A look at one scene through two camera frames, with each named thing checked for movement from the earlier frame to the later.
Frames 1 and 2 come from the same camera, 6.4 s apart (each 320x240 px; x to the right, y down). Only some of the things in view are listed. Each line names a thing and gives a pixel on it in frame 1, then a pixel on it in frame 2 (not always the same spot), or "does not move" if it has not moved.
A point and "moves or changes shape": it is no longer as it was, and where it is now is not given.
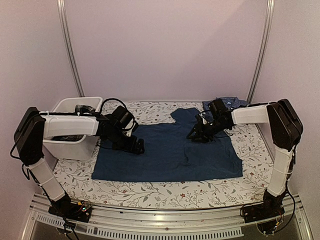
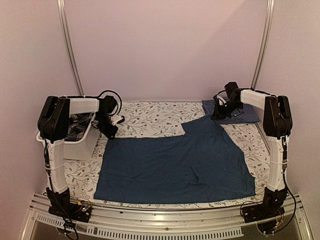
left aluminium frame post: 61,6 does not move
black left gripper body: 121,143 -> 104,125
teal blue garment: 169,154 moves or changes shape
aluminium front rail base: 104,222 does not move
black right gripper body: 207,132 -> 226,110
